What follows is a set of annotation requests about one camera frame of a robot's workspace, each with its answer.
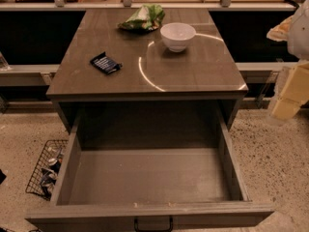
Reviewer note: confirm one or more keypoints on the blue rxbar blueberry wrapper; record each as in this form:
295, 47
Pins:
105, 64

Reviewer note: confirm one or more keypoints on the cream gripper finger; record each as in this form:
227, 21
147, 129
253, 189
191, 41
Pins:
291, 91

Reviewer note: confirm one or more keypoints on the black drawer handle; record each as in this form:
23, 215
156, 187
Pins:
153, 224

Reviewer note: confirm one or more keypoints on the black wire basket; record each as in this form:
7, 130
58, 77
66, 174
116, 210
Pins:
50, 147

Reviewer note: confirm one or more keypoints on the white ceramic bowl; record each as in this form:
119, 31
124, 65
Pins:
177, 36

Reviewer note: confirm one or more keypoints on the open grey top drawer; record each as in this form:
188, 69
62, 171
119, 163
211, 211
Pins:
132, 163

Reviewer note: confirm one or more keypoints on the crushed cans in basket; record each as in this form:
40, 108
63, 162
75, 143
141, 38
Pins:
50, 173

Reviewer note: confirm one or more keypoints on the green chip bag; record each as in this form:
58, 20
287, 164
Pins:
147, 18

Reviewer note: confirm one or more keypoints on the grey wooden cabinet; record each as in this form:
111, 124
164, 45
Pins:
204, 70

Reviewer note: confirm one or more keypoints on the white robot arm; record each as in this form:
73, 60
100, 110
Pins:
295, 31

